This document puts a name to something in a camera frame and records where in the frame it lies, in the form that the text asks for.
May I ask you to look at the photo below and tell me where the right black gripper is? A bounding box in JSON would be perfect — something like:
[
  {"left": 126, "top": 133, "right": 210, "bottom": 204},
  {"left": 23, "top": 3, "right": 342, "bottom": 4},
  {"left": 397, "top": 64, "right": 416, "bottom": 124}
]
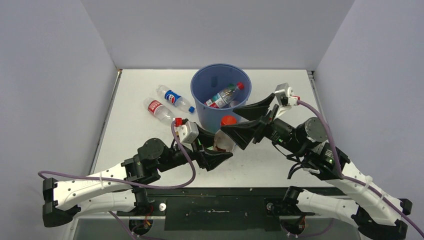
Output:
[{"left": 220, "top": 93, "right": 308, "bottom": 157}]

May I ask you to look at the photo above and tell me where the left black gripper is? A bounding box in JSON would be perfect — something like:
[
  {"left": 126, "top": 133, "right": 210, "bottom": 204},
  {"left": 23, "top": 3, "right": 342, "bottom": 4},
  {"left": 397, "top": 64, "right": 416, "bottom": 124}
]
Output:
[{"left": 156, "top": 123, "right": 232, "bottom": 173}]

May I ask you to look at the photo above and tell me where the small clear bottle red cap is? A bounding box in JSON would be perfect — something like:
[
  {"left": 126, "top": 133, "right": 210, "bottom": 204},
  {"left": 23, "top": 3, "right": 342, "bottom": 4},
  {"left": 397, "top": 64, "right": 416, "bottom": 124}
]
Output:
[{"left": 212, "top": 115, "right": 237, "bottom": 153}]

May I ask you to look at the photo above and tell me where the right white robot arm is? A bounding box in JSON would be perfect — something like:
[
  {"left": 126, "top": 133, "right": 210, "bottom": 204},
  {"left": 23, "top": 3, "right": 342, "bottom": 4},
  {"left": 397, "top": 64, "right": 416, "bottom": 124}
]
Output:
[{"left": 221, "top": 94, "right": 412, "bottom": 240}]

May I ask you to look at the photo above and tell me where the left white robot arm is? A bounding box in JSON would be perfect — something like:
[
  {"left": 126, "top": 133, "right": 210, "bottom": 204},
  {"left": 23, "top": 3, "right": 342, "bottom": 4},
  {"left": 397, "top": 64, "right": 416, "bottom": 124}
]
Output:
[{"left": 39, "top": 120, "right": 233, "bottom": 228}]

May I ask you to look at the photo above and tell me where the blue plastic bin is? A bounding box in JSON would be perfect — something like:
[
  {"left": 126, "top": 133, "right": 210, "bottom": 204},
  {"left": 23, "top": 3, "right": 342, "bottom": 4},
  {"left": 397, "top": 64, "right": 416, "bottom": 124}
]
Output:
[{"left": 190, "top": 63, "right": 252, "bottom": 133}]

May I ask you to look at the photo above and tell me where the Pepsi bottle near bin left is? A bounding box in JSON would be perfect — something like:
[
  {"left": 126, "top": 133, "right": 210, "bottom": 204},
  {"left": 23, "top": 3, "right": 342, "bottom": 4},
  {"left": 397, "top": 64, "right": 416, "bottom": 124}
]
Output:
[{"left": 156, "top": 84, "right": 195, "bottom": 114}]

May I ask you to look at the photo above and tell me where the clear bottle red label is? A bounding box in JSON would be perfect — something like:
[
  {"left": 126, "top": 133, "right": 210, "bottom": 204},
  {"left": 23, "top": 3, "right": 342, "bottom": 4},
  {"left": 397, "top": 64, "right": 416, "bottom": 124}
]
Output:
[{"left": 143, "top": 97, "right": 175, "bottom": 127}]

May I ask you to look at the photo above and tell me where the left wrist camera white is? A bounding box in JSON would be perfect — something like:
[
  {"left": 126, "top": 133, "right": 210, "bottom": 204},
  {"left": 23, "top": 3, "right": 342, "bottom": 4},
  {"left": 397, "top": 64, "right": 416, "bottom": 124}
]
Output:
[{"left": 174, "top": 117, "right": 200, "bottom": 145}]

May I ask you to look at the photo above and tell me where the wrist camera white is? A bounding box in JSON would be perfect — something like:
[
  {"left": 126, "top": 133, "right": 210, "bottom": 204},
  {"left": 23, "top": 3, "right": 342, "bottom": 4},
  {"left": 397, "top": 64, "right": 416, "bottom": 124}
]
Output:
[
  {"left": 274, "top": 83, "right": 300, "bottom": 118},
  {"left": 174, "top": 117, "right": 200, "bottom": 145}
]

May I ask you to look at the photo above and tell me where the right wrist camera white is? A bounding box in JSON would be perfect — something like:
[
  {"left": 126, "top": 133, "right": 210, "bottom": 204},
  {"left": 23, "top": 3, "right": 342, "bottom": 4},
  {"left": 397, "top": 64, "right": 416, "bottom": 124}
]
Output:
[{"left": 274, "top": 83, "right": 300, "bottom": 118}]

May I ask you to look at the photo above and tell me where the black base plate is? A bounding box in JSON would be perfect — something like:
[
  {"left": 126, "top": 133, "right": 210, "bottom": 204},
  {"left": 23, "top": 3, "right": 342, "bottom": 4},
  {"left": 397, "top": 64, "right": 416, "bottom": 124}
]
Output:
[{"left": 117, "top": 187, "right": 304, "bottom": 232}]

